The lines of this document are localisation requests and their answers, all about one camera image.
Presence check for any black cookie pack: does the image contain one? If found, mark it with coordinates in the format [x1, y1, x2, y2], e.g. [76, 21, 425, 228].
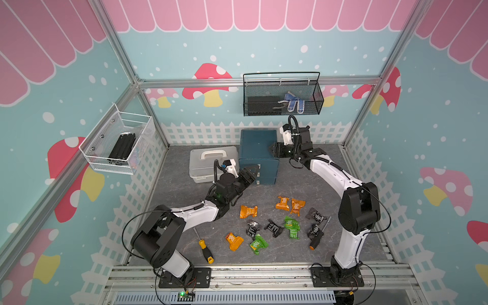
[307, 224, 322, 240]
[246, 220, 262, 240]
[265, 219, 285, 238]
[306, 208, 327, 224]

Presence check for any blue white item in basket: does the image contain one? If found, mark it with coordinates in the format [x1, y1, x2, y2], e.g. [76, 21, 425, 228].
[278, 91, 305, 114]

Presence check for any grey plastic toolbox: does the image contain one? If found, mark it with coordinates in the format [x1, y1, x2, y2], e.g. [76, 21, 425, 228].
[189, 146, 240, 184]

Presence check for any black cookie pack centre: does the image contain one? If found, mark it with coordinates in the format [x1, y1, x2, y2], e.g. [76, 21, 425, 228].
[265, 219, 285, 238]

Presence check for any green cookie pack right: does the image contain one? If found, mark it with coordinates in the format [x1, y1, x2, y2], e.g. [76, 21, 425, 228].
[284, 216, 301, 240]

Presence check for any green cookie pack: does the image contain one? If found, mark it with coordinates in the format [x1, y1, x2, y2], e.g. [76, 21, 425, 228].
[250, 234, 269, 255]
[284, 216, 301, 240]

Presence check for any orange cookie pack front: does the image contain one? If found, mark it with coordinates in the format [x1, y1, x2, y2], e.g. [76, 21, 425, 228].
[226, 232, 244, 252]

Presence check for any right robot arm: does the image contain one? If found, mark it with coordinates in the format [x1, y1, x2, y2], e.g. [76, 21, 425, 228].
[271, 123, 381, 284]

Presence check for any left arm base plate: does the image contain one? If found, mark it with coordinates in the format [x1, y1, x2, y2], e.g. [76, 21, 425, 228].
[157, 266, 212, 289]

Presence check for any black cookie pack far right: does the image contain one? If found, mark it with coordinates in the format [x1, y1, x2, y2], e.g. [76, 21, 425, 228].
[306, 208, 327, 224]

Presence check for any black wire wall basket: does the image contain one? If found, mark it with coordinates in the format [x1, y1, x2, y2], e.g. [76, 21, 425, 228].
[242, 72, 325, 116]

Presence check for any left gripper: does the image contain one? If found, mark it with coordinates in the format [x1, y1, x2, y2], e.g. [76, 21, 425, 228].
[227, 165, 259, 203]

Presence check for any teal drawer cabinet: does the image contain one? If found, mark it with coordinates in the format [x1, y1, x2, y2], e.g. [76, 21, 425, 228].
[239, 128, 280, 185]

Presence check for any black cookie pack left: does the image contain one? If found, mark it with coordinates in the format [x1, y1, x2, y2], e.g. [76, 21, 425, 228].
[246, 220, 262, 240]

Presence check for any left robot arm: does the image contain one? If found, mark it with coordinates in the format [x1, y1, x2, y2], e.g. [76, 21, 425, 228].
[130, 165, 259, 283]

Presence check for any green cookie pack front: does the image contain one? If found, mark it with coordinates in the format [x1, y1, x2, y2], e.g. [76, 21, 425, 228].
[250, 234, 269, 255]

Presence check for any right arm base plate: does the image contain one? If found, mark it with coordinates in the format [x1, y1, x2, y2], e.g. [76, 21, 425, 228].
[310, 265, 364, 290]

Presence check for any small green circuit board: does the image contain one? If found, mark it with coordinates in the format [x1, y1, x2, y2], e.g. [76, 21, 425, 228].
[177, 292, 196, 302]

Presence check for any black box in white basket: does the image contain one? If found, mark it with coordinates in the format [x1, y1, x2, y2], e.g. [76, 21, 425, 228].
[108, 133, 136, 166]

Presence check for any orange cookie pack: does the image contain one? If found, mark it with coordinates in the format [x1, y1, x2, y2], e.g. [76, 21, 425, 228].
[291, 198, 306, 217]
[240, 205, 258, 219]
[226, 232, 244, 252]
[275, 196, 291, 211]

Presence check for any yellow black screwdriver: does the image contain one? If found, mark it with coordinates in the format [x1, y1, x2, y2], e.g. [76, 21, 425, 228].
[193, 227, 215, 264]

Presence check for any orange black screwdriver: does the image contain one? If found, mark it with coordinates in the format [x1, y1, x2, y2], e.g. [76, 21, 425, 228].
[310, 217, 330, 250]

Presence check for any white wire wall basket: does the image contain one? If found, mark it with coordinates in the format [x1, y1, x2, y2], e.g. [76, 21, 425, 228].
[79, 104, 156, 175]

